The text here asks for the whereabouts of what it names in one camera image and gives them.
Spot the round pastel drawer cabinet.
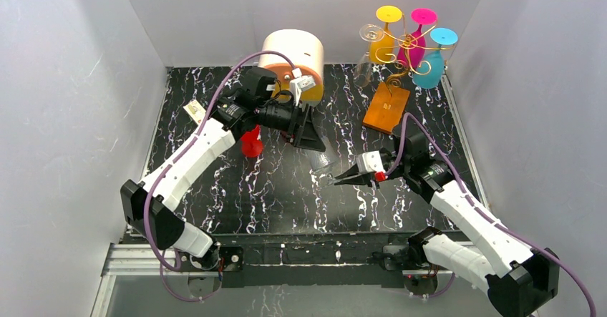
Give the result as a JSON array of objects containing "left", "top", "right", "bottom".
[{"left": 258, "top": 29, "right": 324, "bottom": 107}]

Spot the clear wine glass front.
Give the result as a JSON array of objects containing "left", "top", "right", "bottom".
[{"left": 304, "top": 146, "right": 338, "bottom": 177}]

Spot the white red small box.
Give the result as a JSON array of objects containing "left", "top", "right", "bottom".
[{"left": 183, "top": 99, "right": 206, "bottom": 125}]

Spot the wooden rack base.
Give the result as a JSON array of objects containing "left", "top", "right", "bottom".
[{"left": 362, "top": 82, "right": 410, "bottom": 135}]

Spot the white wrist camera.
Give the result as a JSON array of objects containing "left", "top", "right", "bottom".
[
  {"left": 356, "top": 150, "right": 392, "bottom": 182},
  {"left": 288, "top": 68, "right": 316, "bottom": 107}
]

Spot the magenta wine glass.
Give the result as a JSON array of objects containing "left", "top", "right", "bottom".
[{"left": 397, "top": 8, "right": 437, "bottom": 69}]

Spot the red wine glass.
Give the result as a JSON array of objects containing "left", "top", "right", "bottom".
[{"left": 241, "top": 125, "right": 263, "bottom": 157}]

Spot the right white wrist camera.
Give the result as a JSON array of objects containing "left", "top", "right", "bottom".
[{"left": 356, "top": 150, "right": 392, "bottom": 182}]

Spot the blue wine glass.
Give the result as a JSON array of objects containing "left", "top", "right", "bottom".
[{"left": 412, "top": 27, "right": 459, "bottom": 89}]

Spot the yellow wine glass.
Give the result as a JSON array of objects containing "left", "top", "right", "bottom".
[{"left": 369, "top": 5, "right": 402, "bottom": 64}]

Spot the clear wine glass rear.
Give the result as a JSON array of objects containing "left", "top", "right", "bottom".
[{"left": 353, "top": 24, "right": 384, "bottom": 87}]

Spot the clear wine glass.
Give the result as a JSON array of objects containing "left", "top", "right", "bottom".
[
  {"left": 304, "top": 146, "right": 338, "bottom": 177},
  {"left": 353, "top": 24, "right": 384, "bottom": 87}
]

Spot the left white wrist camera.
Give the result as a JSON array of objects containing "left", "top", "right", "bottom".
[{"left": 288, "top": 68, "right": 316, "bottom": 107}]

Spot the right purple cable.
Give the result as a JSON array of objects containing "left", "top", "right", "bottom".
[{"left": 386, "top": 112, "right": 598, "bottom": 317}]

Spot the black front mounting rail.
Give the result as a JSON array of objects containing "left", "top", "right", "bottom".
[{"left": 175, "top": 231, "right": 456, "bottom": 290}]

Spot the gold wire glass rack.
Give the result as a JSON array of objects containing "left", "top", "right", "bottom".
[{"left": 369, "top": 6, "right": 459, "bottom": 89}]

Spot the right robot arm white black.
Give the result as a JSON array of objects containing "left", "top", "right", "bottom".
[{"left": 333, "top": 132, "right": 560, "bottom": 316}]

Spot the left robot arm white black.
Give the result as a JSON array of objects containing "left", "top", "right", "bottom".
[{"left": 120, "top": 67, "right": 326, "bottom": 258}]

